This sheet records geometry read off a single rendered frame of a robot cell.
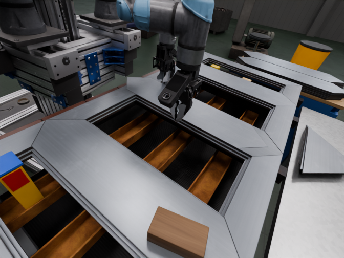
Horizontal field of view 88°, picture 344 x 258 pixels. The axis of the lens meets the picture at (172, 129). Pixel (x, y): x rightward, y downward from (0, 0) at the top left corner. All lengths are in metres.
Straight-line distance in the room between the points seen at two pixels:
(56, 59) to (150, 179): 0.60
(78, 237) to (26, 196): 0.19
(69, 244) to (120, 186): 0.23
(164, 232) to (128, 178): 0.19
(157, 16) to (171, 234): 0.49
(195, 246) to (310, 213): 0.48
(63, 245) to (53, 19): 0.98
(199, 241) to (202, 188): 0.34
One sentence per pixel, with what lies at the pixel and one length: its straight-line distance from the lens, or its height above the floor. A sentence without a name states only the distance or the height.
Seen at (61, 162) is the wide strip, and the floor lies 0.84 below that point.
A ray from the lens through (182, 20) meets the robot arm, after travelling 0.49.
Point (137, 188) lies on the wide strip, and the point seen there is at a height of 0.84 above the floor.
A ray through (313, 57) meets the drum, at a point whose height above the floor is 0.60.
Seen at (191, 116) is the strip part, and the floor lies 0.84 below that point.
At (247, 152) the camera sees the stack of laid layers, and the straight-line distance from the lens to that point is 0.70.
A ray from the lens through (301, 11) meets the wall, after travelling 10.43.
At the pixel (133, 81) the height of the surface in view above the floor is 0.84.
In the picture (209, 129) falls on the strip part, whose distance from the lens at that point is 0.72.
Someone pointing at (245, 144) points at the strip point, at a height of 0.84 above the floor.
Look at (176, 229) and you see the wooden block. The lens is 0.42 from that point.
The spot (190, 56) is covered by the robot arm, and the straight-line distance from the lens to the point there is 0.50.
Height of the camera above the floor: 1.29
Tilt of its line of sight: 41 degrees down
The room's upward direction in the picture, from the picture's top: 10 degrees clockwise
